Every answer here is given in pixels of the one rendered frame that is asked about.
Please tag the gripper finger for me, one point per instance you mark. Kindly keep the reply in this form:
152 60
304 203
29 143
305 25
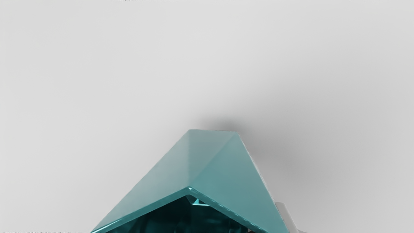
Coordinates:
288 217

